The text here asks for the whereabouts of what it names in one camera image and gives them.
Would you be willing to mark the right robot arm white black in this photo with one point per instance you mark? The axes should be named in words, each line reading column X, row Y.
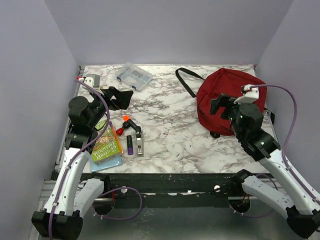
column 299, row 203

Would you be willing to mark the black marker orange cap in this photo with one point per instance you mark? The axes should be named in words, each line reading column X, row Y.
column 127, row 122

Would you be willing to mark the clear plastic organizer box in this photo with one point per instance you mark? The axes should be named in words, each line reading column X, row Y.
column 133, row 76

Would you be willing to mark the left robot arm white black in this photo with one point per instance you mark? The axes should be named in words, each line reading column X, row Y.
column 62, row 216

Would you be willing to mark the light blue notebook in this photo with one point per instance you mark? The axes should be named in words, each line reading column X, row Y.
column 111, row 163

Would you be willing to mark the purple black highlighter marker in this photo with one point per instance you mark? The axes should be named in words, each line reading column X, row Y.
column 130, row 149

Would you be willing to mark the black marker red cap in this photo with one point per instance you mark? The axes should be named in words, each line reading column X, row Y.
column 121, row 130

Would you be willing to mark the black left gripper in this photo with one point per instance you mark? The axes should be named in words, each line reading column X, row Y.
column 122, row 100

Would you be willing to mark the silver black stapler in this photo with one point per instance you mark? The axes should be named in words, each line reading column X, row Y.
column 139, row 138

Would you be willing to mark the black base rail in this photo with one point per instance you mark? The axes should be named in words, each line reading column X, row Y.
column 171, row 190

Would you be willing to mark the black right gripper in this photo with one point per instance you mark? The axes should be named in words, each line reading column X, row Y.
column 224, row 100

